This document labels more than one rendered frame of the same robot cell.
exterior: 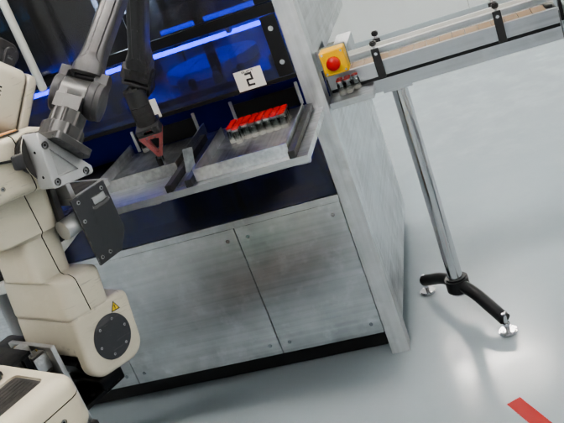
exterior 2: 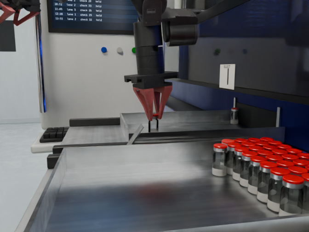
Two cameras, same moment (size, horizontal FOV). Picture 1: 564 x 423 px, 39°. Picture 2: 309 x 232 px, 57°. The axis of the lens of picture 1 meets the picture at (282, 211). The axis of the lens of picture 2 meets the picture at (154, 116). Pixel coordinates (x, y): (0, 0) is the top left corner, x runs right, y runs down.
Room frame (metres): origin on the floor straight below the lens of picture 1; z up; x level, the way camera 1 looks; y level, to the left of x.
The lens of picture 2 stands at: (1.95, -0.28, 1.04)
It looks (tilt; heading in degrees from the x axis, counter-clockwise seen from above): 10 degrees down; 63
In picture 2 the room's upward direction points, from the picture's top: straight up
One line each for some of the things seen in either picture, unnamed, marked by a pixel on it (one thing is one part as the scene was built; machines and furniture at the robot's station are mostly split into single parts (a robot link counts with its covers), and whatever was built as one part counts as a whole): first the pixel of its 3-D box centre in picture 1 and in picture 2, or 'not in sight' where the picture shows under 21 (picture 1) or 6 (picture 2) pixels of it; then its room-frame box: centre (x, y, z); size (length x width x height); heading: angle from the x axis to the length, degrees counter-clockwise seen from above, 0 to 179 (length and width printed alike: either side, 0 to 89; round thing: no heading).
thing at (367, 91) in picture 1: (353, 94); not in sight; (2.33, -0.32, 0.87); 0.14 x 0.13 x 0.02; 164
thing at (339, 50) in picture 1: (334, 59); not in sight; (2.29, -0.30, 0.99); 0.08 x 0.07 x 0.07; 164
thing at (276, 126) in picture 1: (257, 127); (253, 171); (2.22, -0.02, 0.90); 0.18 x 0.02 x 0.05; 74
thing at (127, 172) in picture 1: (153, 158); (191, 125); (2.34, 0.30, 0.90); 0.34 x 0.26 x 0.04; 164
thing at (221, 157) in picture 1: (252, 140); (189, 182); (2.14, 0.01, 0.90); 0.34 x 0.26 x 0.04; 164
